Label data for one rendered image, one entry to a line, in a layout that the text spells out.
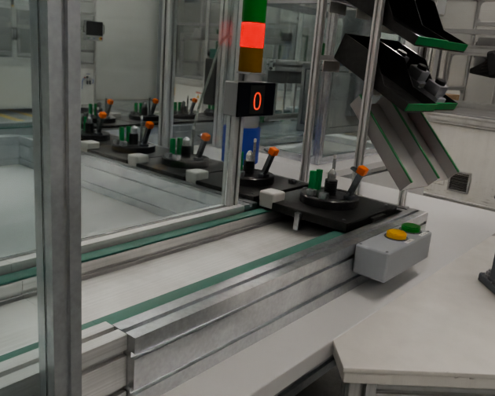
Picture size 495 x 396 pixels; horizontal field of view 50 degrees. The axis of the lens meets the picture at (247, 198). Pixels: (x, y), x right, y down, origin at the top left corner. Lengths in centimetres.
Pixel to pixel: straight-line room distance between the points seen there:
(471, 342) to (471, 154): 445
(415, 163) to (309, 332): 76
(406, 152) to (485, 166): 383
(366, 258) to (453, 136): 443
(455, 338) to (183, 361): 48
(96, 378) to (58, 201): 25
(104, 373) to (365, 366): 39
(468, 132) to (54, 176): 504
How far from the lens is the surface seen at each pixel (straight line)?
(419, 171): 154
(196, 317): 74
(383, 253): 104
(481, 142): 536
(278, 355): 85
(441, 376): 90
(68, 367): 59
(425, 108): 147
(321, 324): 95
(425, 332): 100
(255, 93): 115
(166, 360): 73
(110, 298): 87
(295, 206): 123
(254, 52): 115
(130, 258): 99
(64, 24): 50
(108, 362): 69
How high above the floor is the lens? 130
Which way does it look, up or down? 15 degrees down
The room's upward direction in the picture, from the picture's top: 5 degrees clockwise
